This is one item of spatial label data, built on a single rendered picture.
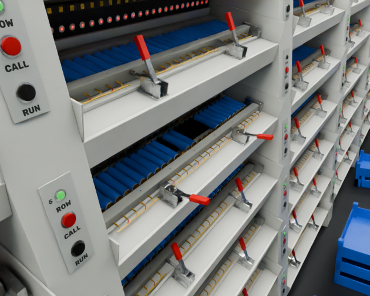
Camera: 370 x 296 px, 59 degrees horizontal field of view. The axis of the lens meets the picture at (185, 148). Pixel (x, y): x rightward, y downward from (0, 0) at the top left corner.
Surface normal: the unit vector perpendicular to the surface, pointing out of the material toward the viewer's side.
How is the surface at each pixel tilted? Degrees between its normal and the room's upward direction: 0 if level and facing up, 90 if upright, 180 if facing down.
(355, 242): 0
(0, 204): 108
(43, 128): 90
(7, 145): 90
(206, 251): 18
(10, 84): 90
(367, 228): 0
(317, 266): 0
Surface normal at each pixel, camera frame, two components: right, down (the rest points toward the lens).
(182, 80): 0.14, -0.80
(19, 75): 0.81, 0.16
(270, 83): -0.58, 0.41
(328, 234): -0.11, -0.90
